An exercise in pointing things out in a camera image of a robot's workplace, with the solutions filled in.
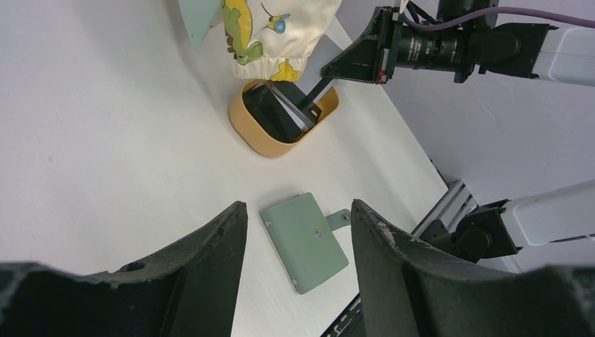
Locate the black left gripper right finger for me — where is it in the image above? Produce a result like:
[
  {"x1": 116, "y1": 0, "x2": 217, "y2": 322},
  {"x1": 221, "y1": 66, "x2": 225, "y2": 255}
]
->
[{"x1": 351, "y1": 199, "x2": 594, "y2": 336}]

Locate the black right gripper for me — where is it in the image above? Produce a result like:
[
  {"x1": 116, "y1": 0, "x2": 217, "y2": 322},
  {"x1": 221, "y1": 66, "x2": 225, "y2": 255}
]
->
[{"x1": 321, "y1": 6, "x2": 475, "y2": 84}]

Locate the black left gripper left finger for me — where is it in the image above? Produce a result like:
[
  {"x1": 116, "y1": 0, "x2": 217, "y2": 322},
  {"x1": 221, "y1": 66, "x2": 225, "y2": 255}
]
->
[{"x1": 1, "y1": 201, "x2": 248, "y2": 336}]

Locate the yellow oval tray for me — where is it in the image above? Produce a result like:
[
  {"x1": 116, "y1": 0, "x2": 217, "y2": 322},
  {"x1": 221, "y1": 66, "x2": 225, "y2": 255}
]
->
[{"x1": 228, "y1": 79, "x2": 340, "y2": 159}]

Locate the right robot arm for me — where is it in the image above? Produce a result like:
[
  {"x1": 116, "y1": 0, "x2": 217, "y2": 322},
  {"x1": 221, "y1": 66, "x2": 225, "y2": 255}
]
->
[{"x1": 321, "y1": 1, "x2": 594, "y2": 86}]

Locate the cartoon print children's garment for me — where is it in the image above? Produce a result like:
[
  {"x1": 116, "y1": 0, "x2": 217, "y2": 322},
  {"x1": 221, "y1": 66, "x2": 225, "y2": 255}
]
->
[{"x1": 178, "y1": 0, "x2": 343, "y2": 83}]

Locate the black phone in tray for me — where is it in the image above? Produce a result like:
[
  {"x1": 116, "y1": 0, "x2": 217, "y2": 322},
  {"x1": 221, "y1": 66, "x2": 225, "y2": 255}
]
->
[{"x1": 242, "y1": 84, "x2": 304, "y2": 144}]

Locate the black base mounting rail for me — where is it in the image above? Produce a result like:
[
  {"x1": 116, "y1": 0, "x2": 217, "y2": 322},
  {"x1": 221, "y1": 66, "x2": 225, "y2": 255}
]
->
[{"x1": 321, "y1": 293, "x2": 366, "y2": 337}]

